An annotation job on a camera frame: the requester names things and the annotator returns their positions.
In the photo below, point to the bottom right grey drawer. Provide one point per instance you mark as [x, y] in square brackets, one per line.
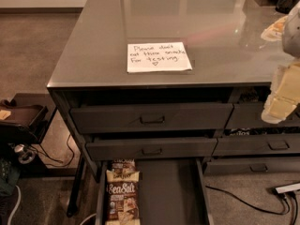
[253, 165]

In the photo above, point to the middle right grey drawer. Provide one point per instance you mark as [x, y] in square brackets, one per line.
[258, 145]

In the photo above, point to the grey drawer cabinet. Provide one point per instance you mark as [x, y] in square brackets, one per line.
[231, 64]

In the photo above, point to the grey drawer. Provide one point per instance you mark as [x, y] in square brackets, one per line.
[248, 115]
[151, 148]
[150, 117]
[253, 165]
[258, 145]

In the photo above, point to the silver round object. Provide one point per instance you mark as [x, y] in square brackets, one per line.
[24, 154]

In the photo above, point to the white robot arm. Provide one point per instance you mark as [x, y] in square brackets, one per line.
[287, 30]

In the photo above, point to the snack bags in middle right drawer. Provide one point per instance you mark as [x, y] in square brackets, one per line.
[261, 131]

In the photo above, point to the brown sea salt chip bag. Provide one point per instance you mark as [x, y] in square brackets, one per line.
[122, 191]

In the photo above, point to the middle left grey drawer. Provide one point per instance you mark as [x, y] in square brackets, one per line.
[151, 148]

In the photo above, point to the white handwritten paper note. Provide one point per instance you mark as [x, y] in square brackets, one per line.
[156, 57]

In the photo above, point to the bottom left open drawer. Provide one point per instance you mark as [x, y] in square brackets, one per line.
[172, 192]

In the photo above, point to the top right grey drawer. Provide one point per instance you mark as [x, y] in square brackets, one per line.
[248, 115]

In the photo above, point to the white power strip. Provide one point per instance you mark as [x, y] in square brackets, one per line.
[288, 188]

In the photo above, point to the top left grey drawer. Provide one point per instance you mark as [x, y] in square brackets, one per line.
[150, 117]

